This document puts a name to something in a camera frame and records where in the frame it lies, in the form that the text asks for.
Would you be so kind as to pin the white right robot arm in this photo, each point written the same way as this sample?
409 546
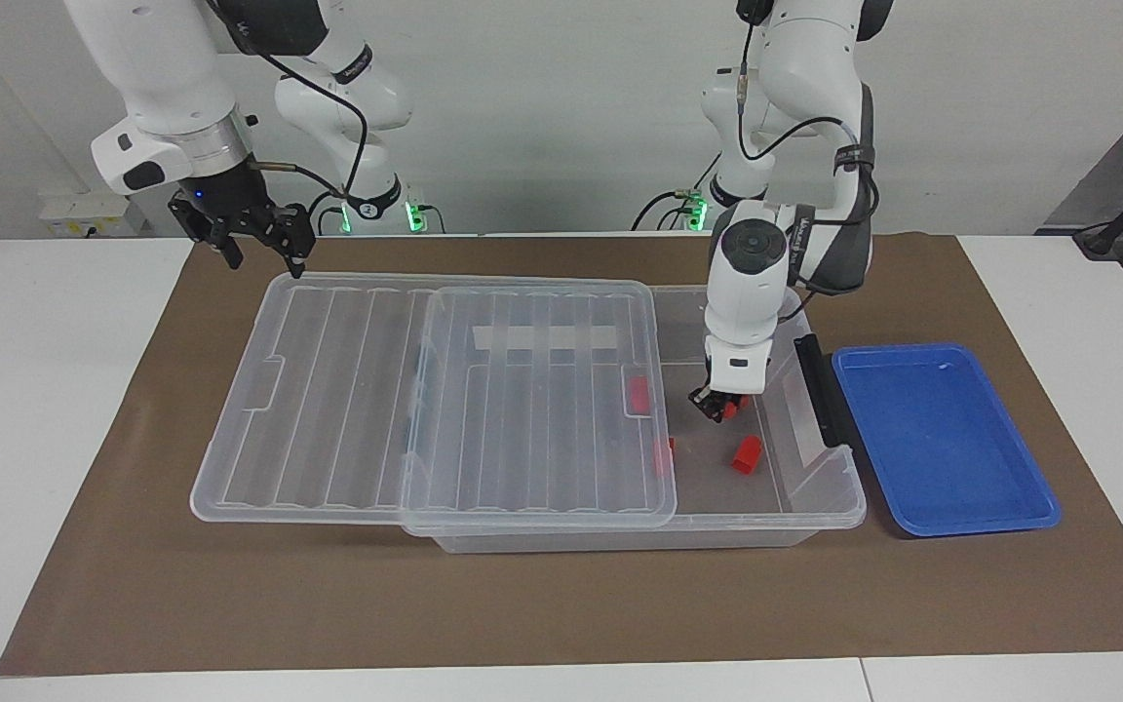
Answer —
162 78

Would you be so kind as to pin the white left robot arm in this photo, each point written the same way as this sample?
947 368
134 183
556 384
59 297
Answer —
776 253

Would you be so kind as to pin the brown paper table mat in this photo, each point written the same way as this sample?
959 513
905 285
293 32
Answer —
561 614

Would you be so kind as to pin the red plastic block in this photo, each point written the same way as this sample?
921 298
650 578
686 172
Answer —
725 410
665 456
638 395
747 454
745 402

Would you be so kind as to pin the white wall socket box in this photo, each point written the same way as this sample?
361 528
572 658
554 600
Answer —
94 213

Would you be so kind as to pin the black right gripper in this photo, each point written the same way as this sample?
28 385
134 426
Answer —
225 205

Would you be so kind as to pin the clear plastic storage box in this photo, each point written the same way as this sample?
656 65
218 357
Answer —
776 507

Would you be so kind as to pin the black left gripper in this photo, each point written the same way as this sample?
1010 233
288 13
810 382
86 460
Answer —
729 395

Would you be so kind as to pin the blue plastic tray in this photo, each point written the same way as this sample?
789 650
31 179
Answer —
942 448

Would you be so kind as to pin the dark grey panel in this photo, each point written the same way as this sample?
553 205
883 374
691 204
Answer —
1122 146

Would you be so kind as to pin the clear ribbed plastic lid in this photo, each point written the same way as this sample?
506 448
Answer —
328 409

